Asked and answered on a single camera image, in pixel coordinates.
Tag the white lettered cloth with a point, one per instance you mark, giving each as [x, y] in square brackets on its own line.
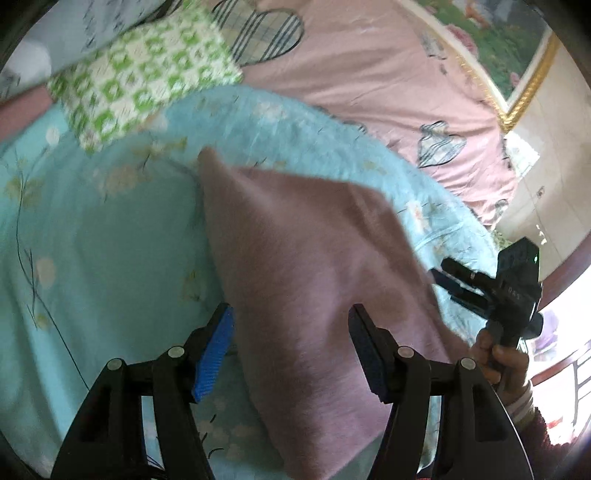
[30, 62]

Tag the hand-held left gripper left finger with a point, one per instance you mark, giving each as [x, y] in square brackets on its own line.
[212, 355]

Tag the green checked pillow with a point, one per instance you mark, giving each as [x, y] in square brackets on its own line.
[138, 78]

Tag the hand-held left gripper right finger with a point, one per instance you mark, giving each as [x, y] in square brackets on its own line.
[369, 355]

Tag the pink bed sheet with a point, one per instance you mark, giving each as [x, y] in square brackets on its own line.
[23, 110]

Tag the person's right forearm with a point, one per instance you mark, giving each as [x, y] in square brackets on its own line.
[540, 429]

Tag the person's right hand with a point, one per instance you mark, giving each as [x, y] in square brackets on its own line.
[508, 369]

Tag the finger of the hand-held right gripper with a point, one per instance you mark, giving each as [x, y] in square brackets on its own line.
[466, 297]
[471, 277]

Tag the purple knitted sweater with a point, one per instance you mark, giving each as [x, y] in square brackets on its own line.
[314, 286]

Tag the light blue floral bedsheet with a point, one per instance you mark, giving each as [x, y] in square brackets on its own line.
[115, 254]

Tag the pink quilt with plaid hearts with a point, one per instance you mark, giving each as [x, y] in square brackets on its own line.
[369, 92]

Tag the grey lettered pillow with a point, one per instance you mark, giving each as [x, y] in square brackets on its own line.
[78, 32]

